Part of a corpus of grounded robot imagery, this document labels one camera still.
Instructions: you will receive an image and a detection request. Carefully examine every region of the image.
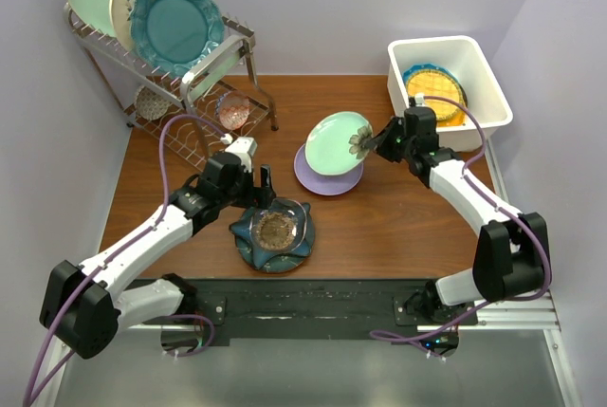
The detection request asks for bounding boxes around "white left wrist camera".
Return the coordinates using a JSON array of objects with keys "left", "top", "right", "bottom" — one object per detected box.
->
[{"left": 220, "top": 134, "right": 258, "bottom": 173}]

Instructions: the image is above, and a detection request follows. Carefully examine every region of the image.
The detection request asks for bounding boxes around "teal dotted scalloped plate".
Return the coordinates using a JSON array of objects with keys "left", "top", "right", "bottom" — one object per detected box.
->
[{"left": 402, "top": 64, "right": 468, "bottom": 106}]

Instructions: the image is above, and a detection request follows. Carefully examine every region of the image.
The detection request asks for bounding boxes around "dark blue square plate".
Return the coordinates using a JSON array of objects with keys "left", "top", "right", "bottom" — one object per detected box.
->
[{"left": 229, "top": 202, "right": 314, "bottom": 269}]

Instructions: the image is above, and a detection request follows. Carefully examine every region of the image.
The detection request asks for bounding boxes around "red patterned small bowl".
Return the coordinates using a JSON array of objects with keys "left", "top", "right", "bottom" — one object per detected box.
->
[{"left": 215, "top": 91, "right": 250, "bottom": 131}]

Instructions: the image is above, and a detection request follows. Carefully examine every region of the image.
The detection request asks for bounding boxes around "teal scalloped large plate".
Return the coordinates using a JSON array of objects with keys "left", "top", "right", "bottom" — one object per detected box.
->
[{"left": 130, "top": 0, "right": 225, "bottom": 78}]

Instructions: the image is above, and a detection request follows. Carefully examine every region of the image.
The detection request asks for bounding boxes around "metal dish rack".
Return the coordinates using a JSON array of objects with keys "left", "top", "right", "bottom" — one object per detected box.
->
[{"left": 63, "top": 4, "right": 279, "bottom": 167}]

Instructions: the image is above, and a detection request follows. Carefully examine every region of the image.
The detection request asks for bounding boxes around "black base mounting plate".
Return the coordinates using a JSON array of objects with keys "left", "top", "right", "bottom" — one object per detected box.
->
[{"left": 189, "top": 278, "right": 471, "bottom": 345}]

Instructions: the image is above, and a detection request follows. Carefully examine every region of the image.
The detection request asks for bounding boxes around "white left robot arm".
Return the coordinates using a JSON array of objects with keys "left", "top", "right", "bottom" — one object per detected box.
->
[{"left": 40, "top": 152, "right": 276, "bottom": 360}]

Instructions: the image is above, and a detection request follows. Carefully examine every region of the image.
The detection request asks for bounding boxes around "orange dotted scalloped plate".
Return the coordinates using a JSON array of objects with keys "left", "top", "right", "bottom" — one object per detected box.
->
[{"left": 430, "top": 101, "right": 466, "bottom": 127}]

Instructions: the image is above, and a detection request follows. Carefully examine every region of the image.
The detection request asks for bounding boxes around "clear glass textured dish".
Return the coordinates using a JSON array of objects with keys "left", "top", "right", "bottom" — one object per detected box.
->
[{"left": 250, "top": 198, "right": 307, "bottom": 252}]

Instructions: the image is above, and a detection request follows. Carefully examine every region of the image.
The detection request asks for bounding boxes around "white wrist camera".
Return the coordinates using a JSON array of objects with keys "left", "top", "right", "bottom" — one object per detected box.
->
[
  {"left": 409, "top": 92, "right": 427, "bottom": 107},
  {"left": 220, "top": 134, "right": 258, "bottom": 173}
]

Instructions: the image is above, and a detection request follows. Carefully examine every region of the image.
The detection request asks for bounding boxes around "white patterned small bowl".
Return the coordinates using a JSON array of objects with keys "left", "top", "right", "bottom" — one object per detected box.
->
[{"left": 134, "top": 85, "right": 172, "bottom": 121}]

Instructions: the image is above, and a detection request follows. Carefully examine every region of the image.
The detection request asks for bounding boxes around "dark teal round plate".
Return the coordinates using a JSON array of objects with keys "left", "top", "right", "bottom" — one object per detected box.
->
[{"left": 235, "top": 202, "right": 317, "bottom": 275}]

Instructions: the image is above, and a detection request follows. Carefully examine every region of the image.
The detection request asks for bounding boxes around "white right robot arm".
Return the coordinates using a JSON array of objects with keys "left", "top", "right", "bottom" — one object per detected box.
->
[{"left": 349, "top": 106, "right": 552, "bottom": 324}]

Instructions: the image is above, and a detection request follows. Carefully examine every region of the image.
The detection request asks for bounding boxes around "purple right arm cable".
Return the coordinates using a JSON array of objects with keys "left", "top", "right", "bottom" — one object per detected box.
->
[{"left": 369, "top": 95, "right": 554, "bottom": 346}]

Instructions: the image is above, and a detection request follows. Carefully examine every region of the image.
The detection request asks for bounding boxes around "lavender round plate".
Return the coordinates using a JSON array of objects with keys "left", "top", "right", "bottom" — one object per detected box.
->
[{"left": 293, "top": 145, "right": 364, "bottom": 196}]

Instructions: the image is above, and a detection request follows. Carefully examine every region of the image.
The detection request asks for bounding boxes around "white plastic bin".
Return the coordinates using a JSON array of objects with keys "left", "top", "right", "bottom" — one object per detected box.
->
[{"left": 387, "top": 35, "right": 513, "bottom": 138}]

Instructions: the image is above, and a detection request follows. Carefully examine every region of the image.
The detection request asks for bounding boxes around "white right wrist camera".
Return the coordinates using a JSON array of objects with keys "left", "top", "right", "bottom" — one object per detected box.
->
[{"left": 409, "top": 92, "right": 427, "bottom": 107}]

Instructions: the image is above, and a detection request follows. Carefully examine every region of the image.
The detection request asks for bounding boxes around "mint floral plate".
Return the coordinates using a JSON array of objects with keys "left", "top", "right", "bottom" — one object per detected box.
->
[{"left": 304, "top": 111, "right": 373, "bottom": 176}]

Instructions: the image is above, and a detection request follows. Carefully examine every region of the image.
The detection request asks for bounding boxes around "yellow woven pattern plate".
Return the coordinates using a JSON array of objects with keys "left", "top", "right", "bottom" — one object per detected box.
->
[{"left": 403, "top": 68, "right": 466, "bottom": 126}]

